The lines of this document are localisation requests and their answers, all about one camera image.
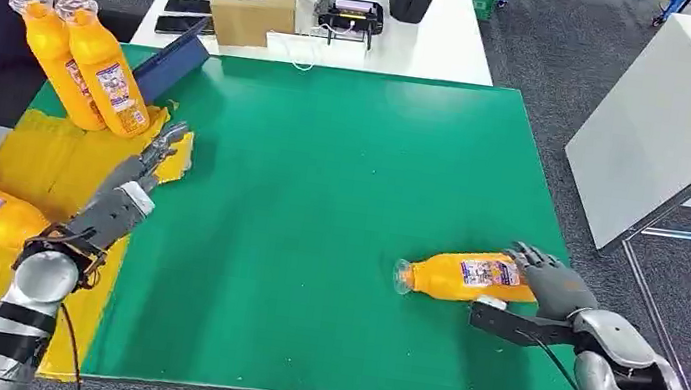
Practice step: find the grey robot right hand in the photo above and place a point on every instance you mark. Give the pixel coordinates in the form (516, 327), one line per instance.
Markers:
(557, 288)

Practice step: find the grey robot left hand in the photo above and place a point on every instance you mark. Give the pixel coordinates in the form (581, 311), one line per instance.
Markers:
(121, 174)

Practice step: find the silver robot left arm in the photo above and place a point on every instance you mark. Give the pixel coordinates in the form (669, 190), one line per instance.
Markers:
(23, 311)

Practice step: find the yellow plastic sheet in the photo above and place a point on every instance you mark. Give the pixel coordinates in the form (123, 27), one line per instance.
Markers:
(28, 165)

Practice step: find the blue tablet stand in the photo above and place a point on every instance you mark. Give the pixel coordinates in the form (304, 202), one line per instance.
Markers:
(172, 64)

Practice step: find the black smartphone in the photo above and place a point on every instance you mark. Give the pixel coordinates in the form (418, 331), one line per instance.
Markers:
(188, 6)
(177, 24)

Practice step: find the bare white table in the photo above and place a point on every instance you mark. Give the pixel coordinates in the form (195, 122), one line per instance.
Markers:
(663, 115)

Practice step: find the green table mat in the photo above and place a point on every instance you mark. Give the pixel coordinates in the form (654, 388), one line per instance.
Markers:
(335, 172)

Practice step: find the brown cardboard box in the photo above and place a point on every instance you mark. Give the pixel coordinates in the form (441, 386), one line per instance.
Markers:
(253, 4)

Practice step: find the white table with box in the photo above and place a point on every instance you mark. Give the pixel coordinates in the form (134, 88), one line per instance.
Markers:
(432, 44)

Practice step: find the black electronic device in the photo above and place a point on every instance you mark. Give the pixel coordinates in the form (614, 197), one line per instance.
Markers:
(349, 15)

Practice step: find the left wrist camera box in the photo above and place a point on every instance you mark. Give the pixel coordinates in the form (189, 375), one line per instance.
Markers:
(116, 213)

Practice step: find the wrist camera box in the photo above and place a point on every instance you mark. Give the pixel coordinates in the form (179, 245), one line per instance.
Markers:
(116, 213)
(516, 323)

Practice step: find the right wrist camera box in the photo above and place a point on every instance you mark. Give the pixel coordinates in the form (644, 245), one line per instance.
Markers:
(516, 323)

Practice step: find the steel bench frame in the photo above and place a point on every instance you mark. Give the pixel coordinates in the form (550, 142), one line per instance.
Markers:
(686, 198)

